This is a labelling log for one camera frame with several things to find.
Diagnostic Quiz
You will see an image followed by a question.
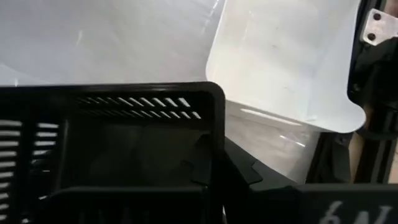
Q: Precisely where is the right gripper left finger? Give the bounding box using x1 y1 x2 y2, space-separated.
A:
35 133 215 224

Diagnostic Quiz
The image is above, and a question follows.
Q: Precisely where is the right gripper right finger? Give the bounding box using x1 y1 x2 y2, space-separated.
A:
223 136 398 224

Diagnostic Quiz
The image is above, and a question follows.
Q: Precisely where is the black slotted plastic basket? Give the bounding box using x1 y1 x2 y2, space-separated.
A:
0 81 227 224

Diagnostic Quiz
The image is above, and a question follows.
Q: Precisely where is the white plastic handle basket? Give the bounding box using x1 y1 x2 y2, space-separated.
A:
205 0 367 134

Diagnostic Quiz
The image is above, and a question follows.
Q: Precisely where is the black aluminium table frame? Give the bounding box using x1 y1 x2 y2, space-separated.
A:
306 0 398 185

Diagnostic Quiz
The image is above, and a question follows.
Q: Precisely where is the silver metal bracket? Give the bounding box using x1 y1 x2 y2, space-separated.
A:
359 8 398 47

